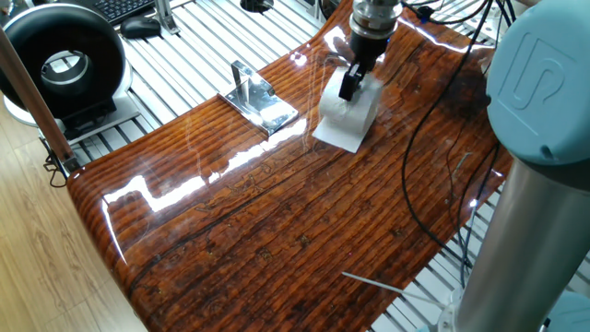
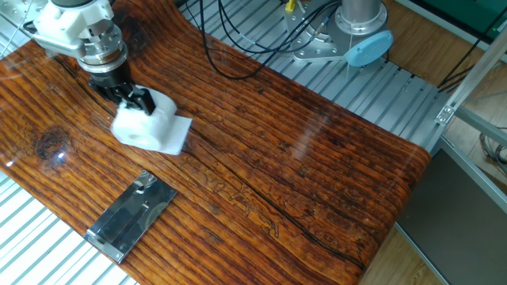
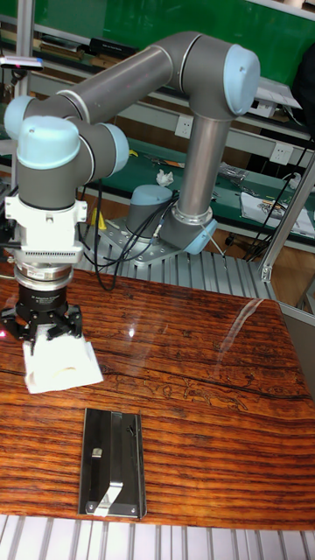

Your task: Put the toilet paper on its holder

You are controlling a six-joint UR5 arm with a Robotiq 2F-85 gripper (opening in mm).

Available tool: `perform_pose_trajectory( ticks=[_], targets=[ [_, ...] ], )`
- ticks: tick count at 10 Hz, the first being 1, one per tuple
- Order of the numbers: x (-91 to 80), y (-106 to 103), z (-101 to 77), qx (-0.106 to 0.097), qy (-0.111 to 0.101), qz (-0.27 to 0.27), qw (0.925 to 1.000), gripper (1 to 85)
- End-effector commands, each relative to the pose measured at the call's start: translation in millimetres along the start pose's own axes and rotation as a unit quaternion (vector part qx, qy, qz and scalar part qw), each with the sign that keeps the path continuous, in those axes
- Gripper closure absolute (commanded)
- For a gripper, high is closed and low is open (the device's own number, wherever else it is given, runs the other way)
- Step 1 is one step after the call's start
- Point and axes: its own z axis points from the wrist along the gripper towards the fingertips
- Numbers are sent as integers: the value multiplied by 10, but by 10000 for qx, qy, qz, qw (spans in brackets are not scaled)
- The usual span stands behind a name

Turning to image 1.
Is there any aluminium upright bracket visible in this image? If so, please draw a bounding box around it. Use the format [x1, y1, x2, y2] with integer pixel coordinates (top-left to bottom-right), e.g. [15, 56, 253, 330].
[154, 0, 181, 36]

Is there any black computer keyboard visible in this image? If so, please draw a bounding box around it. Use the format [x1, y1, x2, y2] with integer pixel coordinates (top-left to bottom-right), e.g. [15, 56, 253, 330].
[91, 0, 156, 25]

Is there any glossy wood pattern mat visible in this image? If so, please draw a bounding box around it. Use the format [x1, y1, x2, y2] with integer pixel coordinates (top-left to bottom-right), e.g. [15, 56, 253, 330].
[66, 0, 513, 332]

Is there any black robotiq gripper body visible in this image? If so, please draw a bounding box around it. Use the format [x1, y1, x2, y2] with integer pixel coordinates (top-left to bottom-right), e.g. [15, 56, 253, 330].
[348, 32, 391, 70]

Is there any thick black cable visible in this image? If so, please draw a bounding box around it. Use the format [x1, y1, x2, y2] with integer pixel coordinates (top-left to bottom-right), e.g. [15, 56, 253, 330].
[400, 0, 492, 271]

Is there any brown wooden pole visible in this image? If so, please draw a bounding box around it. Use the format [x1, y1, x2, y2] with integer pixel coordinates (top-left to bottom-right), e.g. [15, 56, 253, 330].
[0, 27, 80, 174]

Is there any white toilet paper roll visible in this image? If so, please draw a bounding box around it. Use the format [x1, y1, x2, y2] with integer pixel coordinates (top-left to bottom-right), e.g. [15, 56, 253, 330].
[312, 66, 384, 154]

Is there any silver wrist coupling flange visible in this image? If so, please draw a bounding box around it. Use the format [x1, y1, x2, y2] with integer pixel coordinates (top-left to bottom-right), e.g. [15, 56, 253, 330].
[348, 0, 403, 41]

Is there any silver perforated mounting plate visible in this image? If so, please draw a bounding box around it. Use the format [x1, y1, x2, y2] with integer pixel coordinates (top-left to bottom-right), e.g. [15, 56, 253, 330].
[460, 4, 506, 47]

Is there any black round disc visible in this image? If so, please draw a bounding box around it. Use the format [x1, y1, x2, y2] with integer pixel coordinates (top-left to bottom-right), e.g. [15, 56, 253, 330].
[239, 0, 275, 14]

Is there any black computer mouse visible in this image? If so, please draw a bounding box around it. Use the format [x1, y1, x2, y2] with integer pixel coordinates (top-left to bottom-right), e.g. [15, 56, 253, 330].
[120, 16, 162, 40]

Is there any thin black wire loop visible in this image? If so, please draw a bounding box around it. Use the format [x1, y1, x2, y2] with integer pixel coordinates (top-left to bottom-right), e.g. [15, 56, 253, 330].
[42, 150, 69, 189]

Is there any chrome toilet paper holder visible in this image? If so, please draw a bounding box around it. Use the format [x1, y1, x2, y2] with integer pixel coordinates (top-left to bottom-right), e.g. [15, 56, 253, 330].
[217, 60, 300, 137]

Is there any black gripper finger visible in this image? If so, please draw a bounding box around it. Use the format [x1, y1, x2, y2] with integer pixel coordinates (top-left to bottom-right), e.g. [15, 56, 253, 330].
[338, 63, 365, 102]

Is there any black round ring device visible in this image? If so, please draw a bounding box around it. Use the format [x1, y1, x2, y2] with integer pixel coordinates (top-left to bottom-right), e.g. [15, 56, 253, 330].
[0, 3, 141, 142]

